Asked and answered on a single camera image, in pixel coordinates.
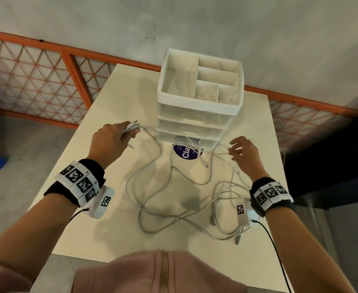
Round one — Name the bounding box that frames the thin black camera cable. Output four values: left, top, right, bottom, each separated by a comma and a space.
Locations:
67, 208, 90, 224
251, 219, 293, 293

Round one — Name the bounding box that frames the person's left forearm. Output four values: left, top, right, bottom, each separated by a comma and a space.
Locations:
0, 192, 89, 285

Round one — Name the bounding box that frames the pink zip jacket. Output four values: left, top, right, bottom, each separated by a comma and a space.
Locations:
0, 249, 248, 293

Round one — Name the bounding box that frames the round purple sticker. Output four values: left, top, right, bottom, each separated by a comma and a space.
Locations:
172, 143, 201, 162

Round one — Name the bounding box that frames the person's right hand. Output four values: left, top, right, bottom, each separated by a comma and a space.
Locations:
228, 136, 270, 182

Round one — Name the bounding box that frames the white plastic drawer organizer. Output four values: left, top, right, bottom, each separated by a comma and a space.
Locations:
156, 48, 245, 150

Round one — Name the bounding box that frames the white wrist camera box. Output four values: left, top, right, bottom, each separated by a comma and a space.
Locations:
89, 186, 115, 219
236, 201, 260, 228

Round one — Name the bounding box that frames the long white charging cable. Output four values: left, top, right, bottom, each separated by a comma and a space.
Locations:
122, 120, 217, 236

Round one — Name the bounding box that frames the orange mesh fence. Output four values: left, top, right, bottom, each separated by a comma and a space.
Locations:
0, 28, 358, 151

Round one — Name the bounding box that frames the black wristband with marker tags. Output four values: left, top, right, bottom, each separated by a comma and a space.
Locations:
44, 159, 107, 208
249, 177, 296, 218

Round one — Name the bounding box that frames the white cable with plug end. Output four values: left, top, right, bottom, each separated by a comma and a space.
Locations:
170, 137, 213, 186

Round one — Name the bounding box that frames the person's right forearm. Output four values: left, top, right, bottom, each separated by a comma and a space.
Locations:
263, 207, 357, 293

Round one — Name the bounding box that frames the person's left hand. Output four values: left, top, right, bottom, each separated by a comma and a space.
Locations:
87, 121, 141, 170

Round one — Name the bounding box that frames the thin white charging cable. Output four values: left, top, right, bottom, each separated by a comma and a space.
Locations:
210, 144, 252, 246

